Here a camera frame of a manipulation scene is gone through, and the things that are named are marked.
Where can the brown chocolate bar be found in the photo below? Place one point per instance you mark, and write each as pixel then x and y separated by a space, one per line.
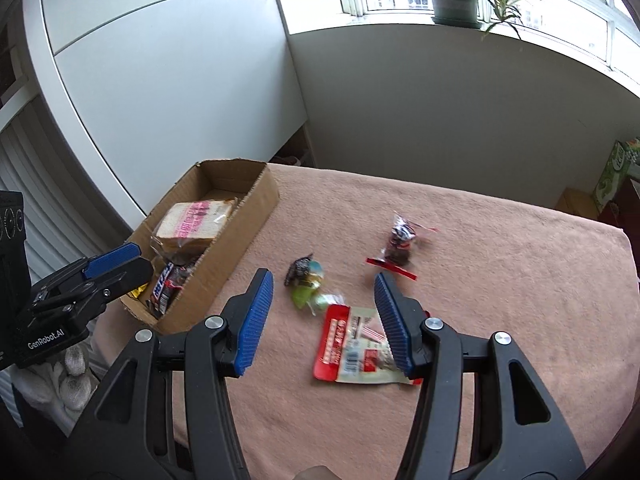
pixel 162 287

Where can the clear bread packet pink print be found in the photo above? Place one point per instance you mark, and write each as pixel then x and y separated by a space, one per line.
pixel 192 225

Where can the small closed cardboard box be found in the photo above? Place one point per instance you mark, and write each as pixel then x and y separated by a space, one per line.
pixel 575 200

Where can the white ribbed panel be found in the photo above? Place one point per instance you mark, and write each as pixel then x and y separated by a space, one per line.
pixel 15 200

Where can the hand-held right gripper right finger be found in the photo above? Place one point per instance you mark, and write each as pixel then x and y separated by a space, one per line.
pixel 395 330

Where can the green printed box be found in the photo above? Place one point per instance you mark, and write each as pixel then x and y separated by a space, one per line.
pixel 615 175

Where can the dark candy packet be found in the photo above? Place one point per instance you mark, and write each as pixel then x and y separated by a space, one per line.
pixel 299 270

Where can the green candy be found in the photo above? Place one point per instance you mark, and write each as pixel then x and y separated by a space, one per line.
pixel 303 296

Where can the white framed window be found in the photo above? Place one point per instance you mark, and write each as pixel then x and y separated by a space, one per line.
pixel 565 20

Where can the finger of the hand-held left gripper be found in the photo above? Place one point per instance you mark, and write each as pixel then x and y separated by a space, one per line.
pixel 130 280
pixel 112 260

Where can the dark snack packet red seal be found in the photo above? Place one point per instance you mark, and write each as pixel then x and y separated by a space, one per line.
pixel 400 247

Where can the white fluffy cloth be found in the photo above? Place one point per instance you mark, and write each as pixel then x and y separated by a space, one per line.
pixel 75 380

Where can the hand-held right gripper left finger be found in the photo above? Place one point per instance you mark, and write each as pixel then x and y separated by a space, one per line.
pixel 255 325

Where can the yellow candy packet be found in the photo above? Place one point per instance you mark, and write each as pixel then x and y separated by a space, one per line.
pixel 137 291

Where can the red and white snack packet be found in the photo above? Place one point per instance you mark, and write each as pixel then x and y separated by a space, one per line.
pixel 350 345

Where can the white cabinet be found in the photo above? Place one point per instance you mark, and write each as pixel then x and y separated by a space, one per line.
pixel 175 85

